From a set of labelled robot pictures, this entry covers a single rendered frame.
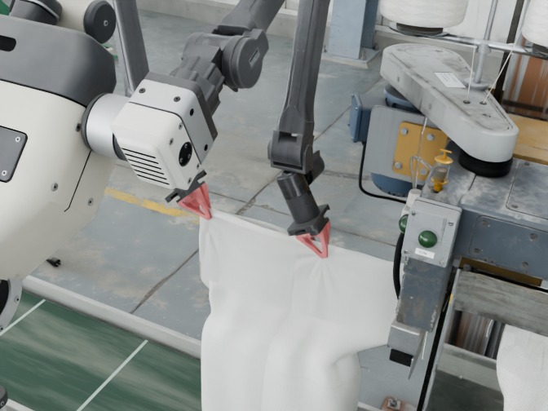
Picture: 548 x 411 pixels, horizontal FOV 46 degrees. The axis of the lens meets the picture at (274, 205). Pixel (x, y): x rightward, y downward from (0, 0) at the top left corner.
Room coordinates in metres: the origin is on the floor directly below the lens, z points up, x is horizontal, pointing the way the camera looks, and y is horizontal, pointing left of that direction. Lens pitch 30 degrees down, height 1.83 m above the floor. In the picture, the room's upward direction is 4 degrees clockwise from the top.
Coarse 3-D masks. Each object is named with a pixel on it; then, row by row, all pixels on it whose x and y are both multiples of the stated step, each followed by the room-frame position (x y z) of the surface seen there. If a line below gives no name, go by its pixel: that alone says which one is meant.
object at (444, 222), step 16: (416, 208) 0.90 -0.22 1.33; (432, 208) 0.90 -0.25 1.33; (448, 208) 0.90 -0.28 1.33; (416, 224) 0.89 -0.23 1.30; (432, 224) 0.88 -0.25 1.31; (448, 224) 0.87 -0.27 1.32; (416, 240) 0.89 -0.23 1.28; (448, 240) 0.87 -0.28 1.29; (416, 256) 0.89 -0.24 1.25; (448, 256) 0.87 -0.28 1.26
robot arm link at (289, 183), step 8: (280, 176) 1.18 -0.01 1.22; (288, 176) 1.17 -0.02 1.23; (296, 176) 1.17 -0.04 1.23; (304, 176) 1.19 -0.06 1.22; (280, 184) 1.17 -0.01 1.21; (288, 184) 1.16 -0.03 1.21; (296, 184) 1.16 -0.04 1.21; (304, 184) 1.17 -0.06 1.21; (288, 192) 1.16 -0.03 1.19; (296, 192) 1.16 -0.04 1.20; (304, 192) 1.16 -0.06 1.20
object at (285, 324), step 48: (240, 240) 1.23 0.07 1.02; (288, 240) 1.18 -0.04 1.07; (240, 288) 1.23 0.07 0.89; (288, 288) 1.18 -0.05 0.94; (336, 288) 1.14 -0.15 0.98; (384, 288) 1.11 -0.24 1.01; (240, 336) 1.16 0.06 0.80; (288, 336) 1.14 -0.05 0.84; (336, 336) 1.12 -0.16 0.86; (384, 336) 1.10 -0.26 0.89; (240, 384) 1.14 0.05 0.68; (288, 384) 1.09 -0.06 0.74; (336, 384) 1.07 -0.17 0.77
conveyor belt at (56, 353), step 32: (32, 320) 1.64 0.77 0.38; (64, 320) 1.65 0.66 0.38; (96, 320) 1.67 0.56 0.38; (0, 352) 1.49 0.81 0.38; (32, 352) 1.50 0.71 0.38; (64, 352) 1.51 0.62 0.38; (96, 352) 1.52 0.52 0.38; (128, 352) 1.53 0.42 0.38; (160, 352) 1.54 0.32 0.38; (0, 384) 1.36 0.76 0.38; (32, 384) 1.37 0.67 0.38; (64, 384) 1.38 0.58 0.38; (96, 384) 1.39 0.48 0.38; (128, 384) 1.40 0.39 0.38; (160, 384) 1.40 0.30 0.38; (192, 384) 1.41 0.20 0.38
